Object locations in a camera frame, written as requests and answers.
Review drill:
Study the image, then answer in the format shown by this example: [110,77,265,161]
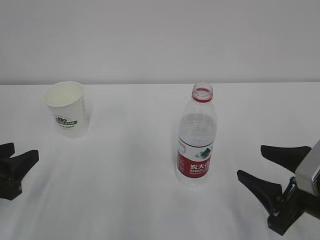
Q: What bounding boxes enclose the white paper cup green logo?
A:
[43,81,88,139]

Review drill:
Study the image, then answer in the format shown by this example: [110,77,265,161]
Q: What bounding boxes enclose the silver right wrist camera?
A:
[295,141,320,197]

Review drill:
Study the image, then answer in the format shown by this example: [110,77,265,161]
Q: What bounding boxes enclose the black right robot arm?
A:
[236,143,320,236]

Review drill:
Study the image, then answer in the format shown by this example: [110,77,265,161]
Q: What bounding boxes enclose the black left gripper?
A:
[0,142,39,201]

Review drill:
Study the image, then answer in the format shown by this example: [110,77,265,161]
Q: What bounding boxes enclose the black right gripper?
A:
[236,145,312,236]

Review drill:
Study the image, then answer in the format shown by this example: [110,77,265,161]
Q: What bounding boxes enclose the clear Nongfu Spring water bottle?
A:
[176,82,218,186]

